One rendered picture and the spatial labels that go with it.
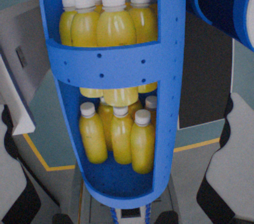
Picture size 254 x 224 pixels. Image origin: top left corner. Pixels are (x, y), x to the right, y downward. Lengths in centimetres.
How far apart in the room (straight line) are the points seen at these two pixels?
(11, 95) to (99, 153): 32
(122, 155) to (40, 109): 145
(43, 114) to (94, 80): 171
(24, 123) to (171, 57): 37
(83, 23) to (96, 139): 34
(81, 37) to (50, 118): 168
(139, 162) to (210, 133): 177
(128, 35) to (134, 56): 5
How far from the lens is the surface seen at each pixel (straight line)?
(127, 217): 106
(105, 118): 61
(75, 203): 130
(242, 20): 62
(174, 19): 34
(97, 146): 62
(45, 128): 213
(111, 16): 34
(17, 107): 51
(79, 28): 39
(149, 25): 39
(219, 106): 191
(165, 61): 34
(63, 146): 225
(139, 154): 57
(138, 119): 51
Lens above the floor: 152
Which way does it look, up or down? 58 degrees down
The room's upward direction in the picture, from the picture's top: 174 degrees clockwise
